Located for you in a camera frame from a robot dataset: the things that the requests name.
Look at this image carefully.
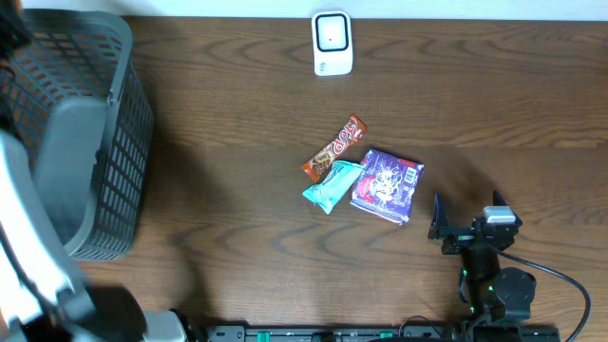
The purple snack packet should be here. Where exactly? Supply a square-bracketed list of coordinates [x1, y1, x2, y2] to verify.
[351, 149, 425, 224]

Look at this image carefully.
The teal snack wrapper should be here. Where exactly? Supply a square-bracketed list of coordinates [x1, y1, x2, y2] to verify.
[302, 161, 364, 215]

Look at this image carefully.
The red chocolate bar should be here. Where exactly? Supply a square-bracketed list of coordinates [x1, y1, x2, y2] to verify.
[301, 114, 367, 182]

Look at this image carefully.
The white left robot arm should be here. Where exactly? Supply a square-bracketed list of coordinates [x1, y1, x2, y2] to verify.
[1, 1, 187, 341]

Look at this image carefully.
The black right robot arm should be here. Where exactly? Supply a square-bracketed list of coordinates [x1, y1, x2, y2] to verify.
[427, 191, 537, 323]

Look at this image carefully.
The white barcode scanner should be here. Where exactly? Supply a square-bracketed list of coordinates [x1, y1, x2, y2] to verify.
[311, 10, 353, 77]

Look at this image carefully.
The grey plastic basket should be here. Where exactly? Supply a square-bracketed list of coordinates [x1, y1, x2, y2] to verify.
[1, 9, 154, 262]

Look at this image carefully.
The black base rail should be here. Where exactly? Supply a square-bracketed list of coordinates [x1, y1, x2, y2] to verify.
[189, 325, 561, 342]

